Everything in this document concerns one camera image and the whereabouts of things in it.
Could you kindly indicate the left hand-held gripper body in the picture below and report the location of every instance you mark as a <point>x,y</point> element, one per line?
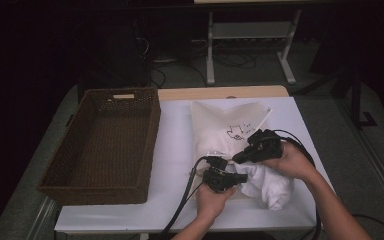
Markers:
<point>218,181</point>

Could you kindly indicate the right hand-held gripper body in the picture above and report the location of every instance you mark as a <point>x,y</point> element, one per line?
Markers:
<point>266,145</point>

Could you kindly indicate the white garment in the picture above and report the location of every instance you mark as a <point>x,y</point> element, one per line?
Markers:
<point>266,190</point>

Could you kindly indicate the brown woven basket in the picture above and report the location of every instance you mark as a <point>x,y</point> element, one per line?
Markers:
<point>113,140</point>

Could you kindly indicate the person's left hand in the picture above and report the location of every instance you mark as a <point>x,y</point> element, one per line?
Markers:
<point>213,203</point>

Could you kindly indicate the person's right hand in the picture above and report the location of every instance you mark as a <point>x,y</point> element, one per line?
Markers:
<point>295,161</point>

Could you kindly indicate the white board sheet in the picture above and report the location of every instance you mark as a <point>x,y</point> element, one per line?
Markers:
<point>173,133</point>

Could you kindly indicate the black metal stand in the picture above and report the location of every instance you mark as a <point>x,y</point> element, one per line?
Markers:
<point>356,100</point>

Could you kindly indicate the metal floor rail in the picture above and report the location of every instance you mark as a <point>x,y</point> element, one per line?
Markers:
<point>373,156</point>
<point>43,216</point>

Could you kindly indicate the white metal desk frame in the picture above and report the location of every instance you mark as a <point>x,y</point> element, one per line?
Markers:
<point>210,50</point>

